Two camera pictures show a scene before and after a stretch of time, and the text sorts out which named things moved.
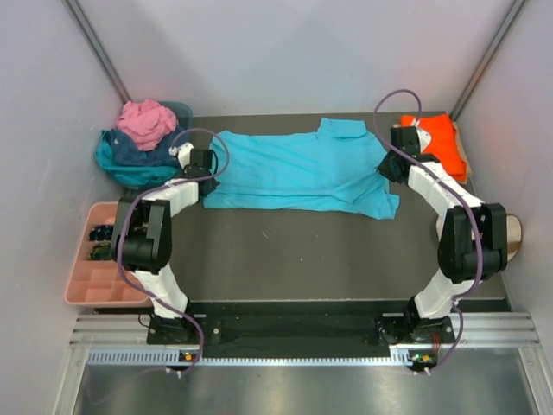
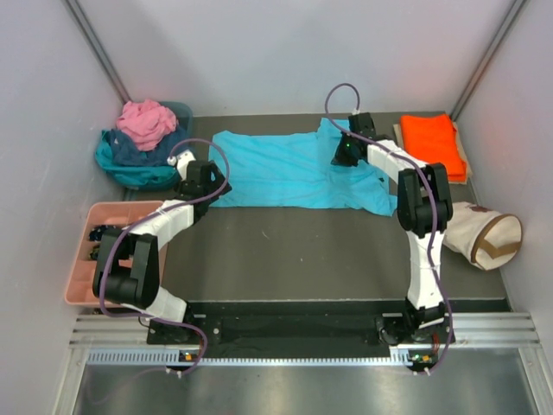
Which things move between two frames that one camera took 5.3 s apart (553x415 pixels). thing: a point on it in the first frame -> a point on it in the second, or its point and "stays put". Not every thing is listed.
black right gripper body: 385,169 -> 344,153
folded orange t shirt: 443,143 stays put
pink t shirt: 147,121 stays put
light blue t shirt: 332,167 stays put
